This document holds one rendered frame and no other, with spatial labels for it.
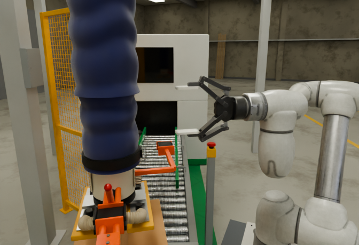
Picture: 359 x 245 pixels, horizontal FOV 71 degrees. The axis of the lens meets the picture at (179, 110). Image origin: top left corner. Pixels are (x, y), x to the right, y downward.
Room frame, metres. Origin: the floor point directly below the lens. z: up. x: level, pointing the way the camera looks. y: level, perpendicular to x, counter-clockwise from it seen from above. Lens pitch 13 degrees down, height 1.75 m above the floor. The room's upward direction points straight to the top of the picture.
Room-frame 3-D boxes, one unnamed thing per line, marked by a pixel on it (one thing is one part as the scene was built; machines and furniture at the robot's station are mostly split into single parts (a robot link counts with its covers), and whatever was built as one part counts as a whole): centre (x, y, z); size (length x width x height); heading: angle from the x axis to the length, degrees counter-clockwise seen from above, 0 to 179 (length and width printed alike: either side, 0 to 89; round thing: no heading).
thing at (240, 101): (0.76, -0.15, 1.58); 0.09 x 0.07 x 0.08; 102
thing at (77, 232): (0.92, 0.36, 1.13); 0.34 x 0.10 x 0.05; 12
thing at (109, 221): (0.70, 0.22, 1.24); 0.10 x 0.08 x 0.06; 102
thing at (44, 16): (2.29, 0.98, 1.05); 0.87 x 0.10 x 2.10; 53
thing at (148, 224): (0.96, 0.18, 1.13); 0.34 x 0.10 x 0.05; 12
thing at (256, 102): (0.78, -0.23, 1.58); 0.09 x 0.06 x 0.09; 12
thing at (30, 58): (2.02, 1.16, 1.62); 0.20 x 0.05 x 0.30; 1
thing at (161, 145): (1.29, 0.08, 1.24); 0.09 x 0.08 x 0.05; 102
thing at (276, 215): (1.02, -0.45, 1.01); 0.18 x 0.16 x 0.22; 57
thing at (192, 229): (2.47, -0.07, 0.50); 2.31 x 0.05 x 0.19; 1
